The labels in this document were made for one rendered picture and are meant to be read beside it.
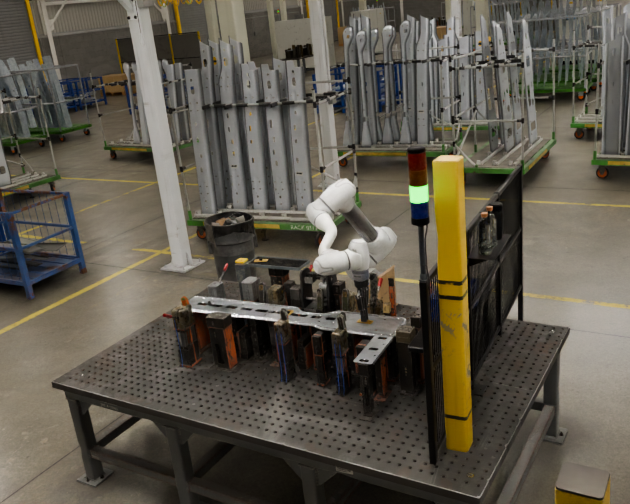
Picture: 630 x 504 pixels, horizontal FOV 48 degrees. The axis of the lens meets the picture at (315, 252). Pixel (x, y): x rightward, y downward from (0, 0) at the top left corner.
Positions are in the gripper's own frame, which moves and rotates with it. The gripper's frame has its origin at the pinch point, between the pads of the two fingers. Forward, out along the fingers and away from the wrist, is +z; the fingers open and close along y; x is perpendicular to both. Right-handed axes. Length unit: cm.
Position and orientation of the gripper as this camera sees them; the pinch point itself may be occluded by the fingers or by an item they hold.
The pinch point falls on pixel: (364, 314)
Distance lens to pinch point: 373.3
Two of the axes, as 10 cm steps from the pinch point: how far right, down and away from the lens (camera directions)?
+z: 1.0, 9.4, 3.3
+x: 8.9, 0.6, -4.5
